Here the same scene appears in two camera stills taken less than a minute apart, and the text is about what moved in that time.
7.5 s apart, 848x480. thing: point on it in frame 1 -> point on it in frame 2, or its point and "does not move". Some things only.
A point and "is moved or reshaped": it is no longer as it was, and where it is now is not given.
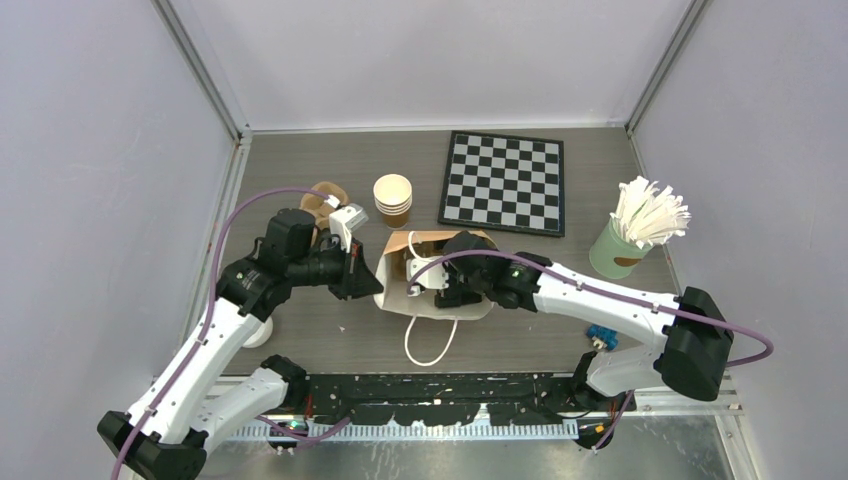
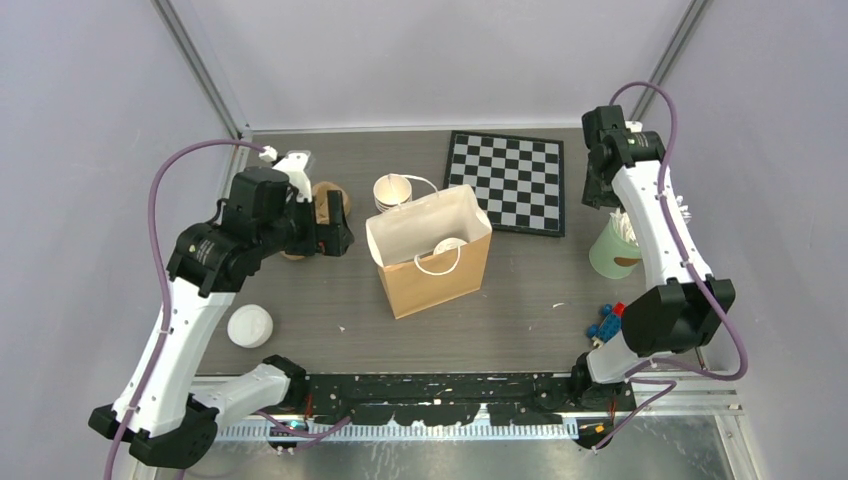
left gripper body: (329, 267) -> (300, 234)
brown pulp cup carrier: (320, 209) does not move
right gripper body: (461, 289) -> (597, 191)
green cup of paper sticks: (644, 216) does not move
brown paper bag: (391, 285) is moved or reshaped
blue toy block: (607, 335) does not move
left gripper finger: (363, 279) -> (335, 237)
